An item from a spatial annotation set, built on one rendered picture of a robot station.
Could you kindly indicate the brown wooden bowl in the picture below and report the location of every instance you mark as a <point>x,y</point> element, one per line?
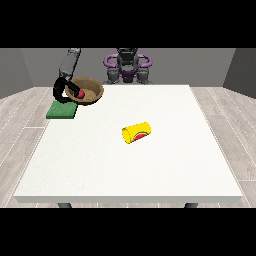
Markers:
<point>88,88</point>

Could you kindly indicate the small red ball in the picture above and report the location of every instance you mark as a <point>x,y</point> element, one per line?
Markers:
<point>81,94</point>

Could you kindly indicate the grey robot trunk purple rings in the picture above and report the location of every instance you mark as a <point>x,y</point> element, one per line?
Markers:
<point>127,68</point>

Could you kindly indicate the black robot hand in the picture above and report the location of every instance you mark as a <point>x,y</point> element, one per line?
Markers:
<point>60,87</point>

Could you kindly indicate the green square pad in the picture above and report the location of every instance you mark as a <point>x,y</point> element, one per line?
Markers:
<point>61,110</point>

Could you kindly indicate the yellow cup with melon print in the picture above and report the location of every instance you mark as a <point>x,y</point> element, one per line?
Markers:
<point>136,132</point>

